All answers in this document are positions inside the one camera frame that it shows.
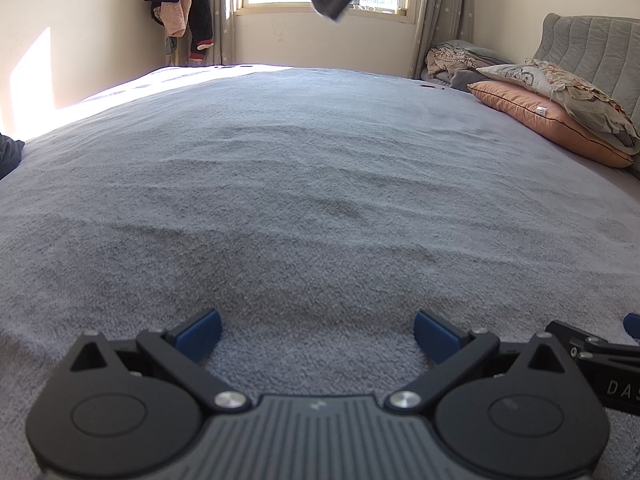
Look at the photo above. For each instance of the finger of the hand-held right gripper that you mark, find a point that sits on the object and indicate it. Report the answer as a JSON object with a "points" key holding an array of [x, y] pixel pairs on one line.
{"points": [[590, 342], [634, 322]]}

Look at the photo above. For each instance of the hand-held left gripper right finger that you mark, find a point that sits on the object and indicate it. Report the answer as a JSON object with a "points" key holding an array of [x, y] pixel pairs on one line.
{"points": [[435, 335]]}

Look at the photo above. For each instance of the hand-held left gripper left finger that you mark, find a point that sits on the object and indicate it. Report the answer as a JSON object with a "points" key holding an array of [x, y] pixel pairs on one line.
{"points": [[200, 337]]}

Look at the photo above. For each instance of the hanging clothes by window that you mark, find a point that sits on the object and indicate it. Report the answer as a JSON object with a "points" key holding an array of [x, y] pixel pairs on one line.
{"points": [[200, 10]]}

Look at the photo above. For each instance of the grey bed blanket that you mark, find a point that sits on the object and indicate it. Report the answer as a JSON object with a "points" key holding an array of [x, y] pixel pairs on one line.
{"points": [[310, 185]]}

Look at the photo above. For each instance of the orange pillow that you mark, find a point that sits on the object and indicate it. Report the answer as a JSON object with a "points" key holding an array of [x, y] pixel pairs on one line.
{"points": [[560, 120]]}

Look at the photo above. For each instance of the grey floral pillow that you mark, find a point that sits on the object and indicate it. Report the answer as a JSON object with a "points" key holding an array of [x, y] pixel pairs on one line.
{"points": [[585, 95]]}

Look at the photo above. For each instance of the small red object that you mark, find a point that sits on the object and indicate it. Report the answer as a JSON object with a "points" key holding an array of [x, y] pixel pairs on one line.
{"points": [[432, 87]]}

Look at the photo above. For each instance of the dark blue cloth pile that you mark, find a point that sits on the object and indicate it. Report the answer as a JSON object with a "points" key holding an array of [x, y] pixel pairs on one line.
{"points": [[10, 157]]}

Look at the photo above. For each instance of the crumpled bedding pile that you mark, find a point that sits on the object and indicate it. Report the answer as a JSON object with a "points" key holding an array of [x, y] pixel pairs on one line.
{"points": [[450, 62]]}

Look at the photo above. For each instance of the grey quilted headboard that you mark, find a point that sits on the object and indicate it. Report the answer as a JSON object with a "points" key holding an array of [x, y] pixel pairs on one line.
{"points": [[595, 45]]}

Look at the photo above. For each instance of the pink hanging garment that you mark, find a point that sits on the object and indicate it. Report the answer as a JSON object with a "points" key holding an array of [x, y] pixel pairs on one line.
{"points": [[172, 15]]}

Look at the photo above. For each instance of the grey star curtain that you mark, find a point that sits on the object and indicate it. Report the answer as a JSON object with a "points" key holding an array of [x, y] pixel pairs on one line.
{"points": [[222, 10], [445, 5]]}

